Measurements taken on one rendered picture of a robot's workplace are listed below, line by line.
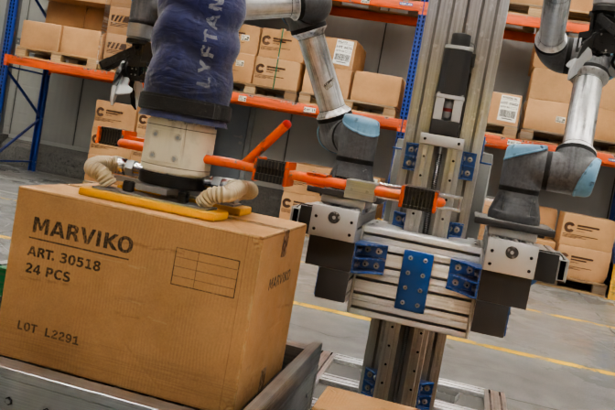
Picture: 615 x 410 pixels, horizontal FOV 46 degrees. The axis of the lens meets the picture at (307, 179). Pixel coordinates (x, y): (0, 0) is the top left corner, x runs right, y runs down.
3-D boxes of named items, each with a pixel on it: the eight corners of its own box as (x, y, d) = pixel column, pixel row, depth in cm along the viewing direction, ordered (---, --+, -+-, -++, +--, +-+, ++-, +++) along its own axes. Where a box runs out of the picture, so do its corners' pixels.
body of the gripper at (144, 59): (143, 82, 206) (149, 40, 206) (114, 78, 208) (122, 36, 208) (154, 85, 214) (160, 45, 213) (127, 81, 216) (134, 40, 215)
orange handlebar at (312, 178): (73, 141, 184) (75, 127, 183) (127, 145, 213) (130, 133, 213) (443, 211, 164) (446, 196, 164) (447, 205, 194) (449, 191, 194)
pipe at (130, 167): (84, 178, 173) (88, 155, 172) (131, 178, 197) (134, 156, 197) (219, 206, 166) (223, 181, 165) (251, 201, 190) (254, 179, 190)
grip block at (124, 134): (94, 143, 209) (97, 125, 209) (109, 144, 218) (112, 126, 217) (121, 147, 208) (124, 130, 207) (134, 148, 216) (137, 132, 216)
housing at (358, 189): (342, 197, 169) (346, 178, 169) (347, 196, 176) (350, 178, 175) (372, 203, 168) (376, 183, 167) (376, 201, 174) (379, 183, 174)
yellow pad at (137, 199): (77, 194, 171) (80, 173, 171) (98, 192, 181) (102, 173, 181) (213, 222, 164) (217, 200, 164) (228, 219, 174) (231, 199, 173)
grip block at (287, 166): (250, 180, 172) (253, 156, 172) (261, 179, 182) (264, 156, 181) (284, 187, 170) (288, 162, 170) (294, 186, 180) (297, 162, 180)
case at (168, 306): (-8, 353, 171) (18, 185, 169) (82, 319, 210) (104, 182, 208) (231, 418, 158) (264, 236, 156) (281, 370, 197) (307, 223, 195)
